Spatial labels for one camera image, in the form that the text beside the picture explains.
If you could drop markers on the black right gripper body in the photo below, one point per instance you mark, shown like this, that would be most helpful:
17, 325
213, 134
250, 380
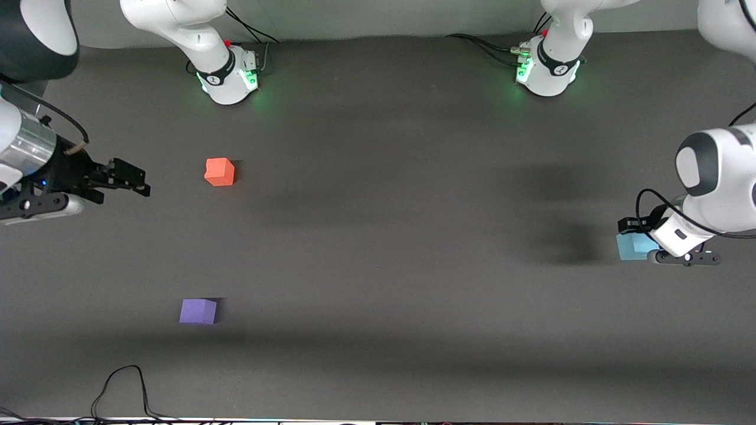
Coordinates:
69, 171

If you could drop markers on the light blue foam block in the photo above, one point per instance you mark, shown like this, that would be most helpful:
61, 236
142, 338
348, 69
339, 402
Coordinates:
632, 248

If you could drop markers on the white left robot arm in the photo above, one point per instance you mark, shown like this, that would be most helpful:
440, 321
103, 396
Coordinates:
723, 171

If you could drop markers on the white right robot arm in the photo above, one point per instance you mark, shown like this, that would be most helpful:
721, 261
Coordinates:
195, 35

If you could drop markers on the orange foam block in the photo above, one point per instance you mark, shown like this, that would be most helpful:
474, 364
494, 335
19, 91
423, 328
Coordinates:
220, 172

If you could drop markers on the purple foam block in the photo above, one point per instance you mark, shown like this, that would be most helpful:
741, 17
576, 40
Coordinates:
197, 311

